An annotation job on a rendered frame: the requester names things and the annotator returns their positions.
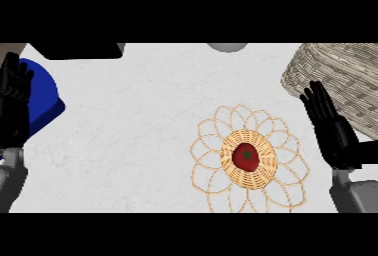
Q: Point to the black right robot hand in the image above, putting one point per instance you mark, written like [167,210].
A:
[336,133]

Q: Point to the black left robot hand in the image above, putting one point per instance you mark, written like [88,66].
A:
[14,110]

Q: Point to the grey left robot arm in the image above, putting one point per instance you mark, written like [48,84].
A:
[9,181]

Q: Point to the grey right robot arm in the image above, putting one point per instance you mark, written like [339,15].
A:
[355,193]

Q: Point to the grey wicker basket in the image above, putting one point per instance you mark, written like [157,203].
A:
[344,80]

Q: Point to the red tomato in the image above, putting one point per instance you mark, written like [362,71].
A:
[246,157]

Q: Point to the woven flower-shaped placemat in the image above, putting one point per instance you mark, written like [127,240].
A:
[256,176]

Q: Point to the blue rounded object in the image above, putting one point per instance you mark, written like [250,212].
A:
[43,100]

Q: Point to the black flat appliance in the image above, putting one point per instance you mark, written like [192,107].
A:
[82,50]

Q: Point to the grey rounded object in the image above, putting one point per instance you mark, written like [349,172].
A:
[228,47]

